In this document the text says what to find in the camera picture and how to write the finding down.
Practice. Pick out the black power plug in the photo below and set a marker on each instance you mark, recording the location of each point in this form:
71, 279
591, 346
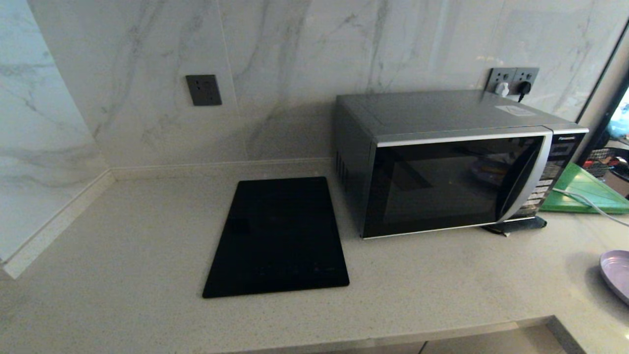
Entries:
524, 87

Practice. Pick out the blue background object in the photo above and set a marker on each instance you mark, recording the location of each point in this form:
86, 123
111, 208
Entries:
619, 128

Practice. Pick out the beige cabinet door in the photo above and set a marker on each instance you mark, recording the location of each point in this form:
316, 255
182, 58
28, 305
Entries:
491, 341

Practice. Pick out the silver Panasonic microwave oven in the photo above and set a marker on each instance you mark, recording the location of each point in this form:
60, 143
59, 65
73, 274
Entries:
442, 110

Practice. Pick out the dark grey wall socket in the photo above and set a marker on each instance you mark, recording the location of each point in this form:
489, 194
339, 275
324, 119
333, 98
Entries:
203, 90

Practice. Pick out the black glass induction cooktop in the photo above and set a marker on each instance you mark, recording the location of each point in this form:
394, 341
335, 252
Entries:
277, 241

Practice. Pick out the white power plug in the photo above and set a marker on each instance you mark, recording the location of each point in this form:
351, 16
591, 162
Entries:
502, 89

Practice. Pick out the lilac plastic plate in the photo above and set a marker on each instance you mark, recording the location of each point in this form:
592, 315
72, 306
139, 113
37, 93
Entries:
616, 270

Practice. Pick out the dark window frame post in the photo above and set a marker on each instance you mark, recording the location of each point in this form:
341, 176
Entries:
597, 110

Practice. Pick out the green cutting board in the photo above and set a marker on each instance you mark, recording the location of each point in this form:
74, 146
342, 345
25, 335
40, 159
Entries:
585, 191

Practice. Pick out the dark cloth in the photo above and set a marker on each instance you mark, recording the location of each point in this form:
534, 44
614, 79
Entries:
521, 225

